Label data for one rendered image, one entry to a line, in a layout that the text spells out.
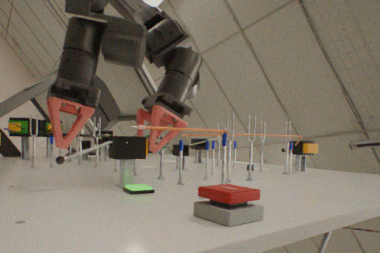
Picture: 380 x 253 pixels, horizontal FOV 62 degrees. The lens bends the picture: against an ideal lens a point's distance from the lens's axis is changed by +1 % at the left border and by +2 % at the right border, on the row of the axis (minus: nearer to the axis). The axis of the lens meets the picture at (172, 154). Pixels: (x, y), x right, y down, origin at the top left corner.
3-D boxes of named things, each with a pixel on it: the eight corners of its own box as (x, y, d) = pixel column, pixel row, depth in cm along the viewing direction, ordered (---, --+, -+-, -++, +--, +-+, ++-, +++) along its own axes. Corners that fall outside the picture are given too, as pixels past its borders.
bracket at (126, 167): (116, 184, 58) (116, 157, 57) (128, 184, 59) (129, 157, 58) (124, 188, 54) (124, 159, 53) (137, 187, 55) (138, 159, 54)
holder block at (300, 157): (287, 168, 100) (288, 140, 99) (313, 173, 89) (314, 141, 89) (275, 168, 98) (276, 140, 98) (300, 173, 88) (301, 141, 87)
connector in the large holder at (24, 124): (28, 133, 106) (28, 120, 105) (24, 133, 103) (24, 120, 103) (10, 133, 106) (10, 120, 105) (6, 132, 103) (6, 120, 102)
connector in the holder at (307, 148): (313, 152, 89) (313, 144, 89) (317, 153, 87) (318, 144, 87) (302, 152, 88) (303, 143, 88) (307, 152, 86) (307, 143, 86)
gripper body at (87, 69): (85, 107, 57) (92, 67, 57) (99, 101, 48) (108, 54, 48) (46, 97, 54) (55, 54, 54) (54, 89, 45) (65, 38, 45)
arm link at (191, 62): (176, 38, 59) (205, 48, 58) (179, 57, 65) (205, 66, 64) (161, 70, 58) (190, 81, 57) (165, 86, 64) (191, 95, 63)
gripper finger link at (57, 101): (77, 151, 56) (88, 100, 56) (86, 153, 50) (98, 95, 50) (36, 143, 53) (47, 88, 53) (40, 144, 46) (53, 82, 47)
